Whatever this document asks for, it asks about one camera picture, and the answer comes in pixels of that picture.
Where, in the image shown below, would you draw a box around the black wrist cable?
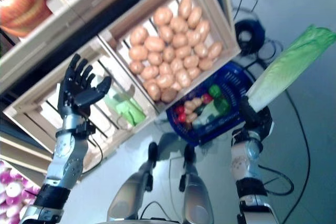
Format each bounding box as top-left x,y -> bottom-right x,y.
81,133 -> 103,175
258,165 -> 295,196

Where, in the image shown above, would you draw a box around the napa cabbage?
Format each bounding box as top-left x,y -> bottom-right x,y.
193,98 -> 231,127
94,76 -> 147,127
246,24 -> 336,111

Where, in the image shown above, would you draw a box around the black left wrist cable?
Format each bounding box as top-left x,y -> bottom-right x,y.
81,133 -> 103,175

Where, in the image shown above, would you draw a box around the left five-finger robot hand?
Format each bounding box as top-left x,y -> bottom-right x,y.
57,53 -> 112,120

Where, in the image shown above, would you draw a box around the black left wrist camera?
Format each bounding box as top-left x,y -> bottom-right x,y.
75,120 -> 97,137

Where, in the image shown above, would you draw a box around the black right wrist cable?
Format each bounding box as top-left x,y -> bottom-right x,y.
258,165 -> 295,196

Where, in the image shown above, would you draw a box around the silver left robot leg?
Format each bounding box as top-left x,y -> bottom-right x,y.
107,142 -> 160,222

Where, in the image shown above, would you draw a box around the purple white onions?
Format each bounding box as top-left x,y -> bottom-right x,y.
0,159 -> 41,224

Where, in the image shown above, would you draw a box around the silver right robot leg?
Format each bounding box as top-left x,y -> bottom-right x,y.
178,144 -> 215,224

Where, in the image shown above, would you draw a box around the wooden slat potato crate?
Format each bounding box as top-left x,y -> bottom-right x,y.
98,0 -> 242,112

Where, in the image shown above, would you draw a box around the wooden shelf rack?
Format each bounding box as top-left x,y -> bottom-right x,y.
0,0 -> 229,180

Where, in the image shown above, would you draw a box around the silver robot leg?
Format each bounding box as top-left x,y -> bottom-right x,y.
107,142 -> 160,222
178,144 -> 215,224

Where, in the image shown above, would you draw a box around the thin grey floor cable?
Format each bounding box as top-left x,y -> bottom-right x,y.
167,155 -> 186,204

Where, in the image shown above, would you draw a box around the white price tag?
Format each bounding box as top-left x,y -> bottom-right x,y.
47,0 -> 66,14

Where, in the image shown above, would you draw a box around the black cable coil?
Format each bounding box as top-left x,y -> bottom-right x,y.
233,19 -> 266,51

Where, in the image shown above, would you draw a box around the right five-finger robot hand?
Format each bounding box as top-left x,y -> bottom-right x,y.
237,95 -> 274,141

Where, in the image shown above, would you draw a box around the wooden slat cabbage crate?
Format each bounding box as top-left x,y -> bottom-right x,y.
2,35 -> 158,174

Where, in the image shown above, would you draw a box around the blue plastic shopping basket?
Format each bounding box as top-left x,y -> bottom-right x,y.
165,61 -> 254,146

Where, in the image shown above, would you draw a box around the green bell pepper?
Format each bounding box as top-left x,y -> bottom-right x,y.
209,84 -> 222,97

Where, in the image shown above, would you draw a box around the orange striped pumpkin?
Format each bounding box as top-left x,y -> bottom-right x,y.
0,0 -> 53,38

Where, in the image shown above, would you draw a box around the long black floor cable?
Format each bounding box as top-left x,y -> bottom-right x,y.
283,90 -> 312,222

